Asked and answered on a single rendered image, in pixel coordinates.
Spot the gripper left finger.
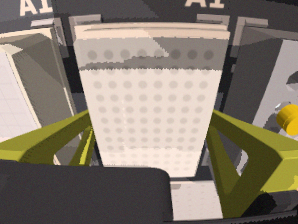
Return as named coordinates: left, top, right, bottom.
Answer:
left=0, top=109, right=96, bottom=166

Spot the grey rack with round holes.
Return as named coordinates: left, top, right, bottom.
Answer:
left=217, top=26, right=298, bottom=176

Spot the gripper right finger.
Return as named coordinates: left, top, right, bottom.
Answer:
left=206, top=109, right=298, bottom=218

